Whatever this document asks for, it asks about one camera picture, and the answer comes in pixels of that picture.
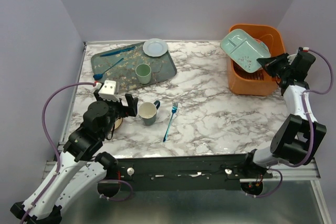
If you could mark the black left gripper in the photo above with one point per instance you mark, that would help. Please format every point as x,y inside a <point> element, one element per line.
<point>131,109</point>

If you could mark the grey mug white inside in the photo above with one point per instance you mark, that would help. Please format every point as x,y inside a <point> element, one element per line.
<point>148,112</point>

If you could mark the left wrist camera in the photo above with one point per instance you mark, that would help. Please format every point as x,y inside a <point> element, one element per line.
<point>108,90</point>

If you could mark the blue metal spoon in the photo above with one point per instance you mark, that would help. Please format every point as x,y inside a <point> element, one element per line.
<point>99,76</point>

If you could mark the blue metal fork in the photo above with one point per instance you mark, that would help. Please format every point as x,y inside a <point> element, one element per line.
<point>174,110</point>

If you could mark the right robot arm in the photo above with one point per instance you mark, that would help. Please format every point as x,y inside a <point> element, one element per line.
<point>300,135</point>

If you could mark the light blue scalloped plate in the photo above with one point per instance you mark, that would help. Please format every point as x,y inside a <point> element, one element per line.
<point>155,47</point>

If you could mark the green plastic cup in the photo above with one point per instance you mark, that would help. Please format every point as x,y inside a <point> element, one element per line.
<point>143,73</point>

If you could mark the dark rimmed beige bowl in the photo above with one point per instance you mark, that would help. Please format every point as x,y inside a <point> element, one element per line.
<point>118,123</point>

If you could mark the orange plastic bin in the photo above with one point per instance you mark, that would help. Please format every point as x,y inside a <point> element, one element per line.
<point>258,83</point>

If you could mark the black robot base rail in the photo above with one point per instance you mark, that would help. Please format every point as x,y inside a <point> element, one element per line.
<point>229,172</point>

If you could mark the teal rectangular dish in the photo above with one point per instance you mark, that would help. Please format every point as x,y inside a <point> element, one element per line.
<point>242,49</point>
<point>262,48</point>

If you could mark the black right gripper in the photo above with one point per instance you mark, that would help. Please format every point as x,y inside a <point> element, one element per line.
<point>270,63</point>

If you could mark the blue metal knife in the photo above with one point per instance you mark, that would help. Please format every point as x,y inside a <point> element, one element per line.
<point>118,52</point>

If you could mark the floral teal serving tray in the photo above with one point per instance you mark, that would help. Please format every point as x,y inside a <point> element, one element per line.
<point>119,65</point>

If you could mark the red rimmed beige plate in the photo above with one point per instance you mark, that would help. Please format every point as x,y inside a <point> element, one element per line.
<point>240,69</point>

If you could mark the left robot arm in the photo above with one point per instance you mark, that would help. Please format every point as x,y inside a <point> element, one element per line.
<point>79,164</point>

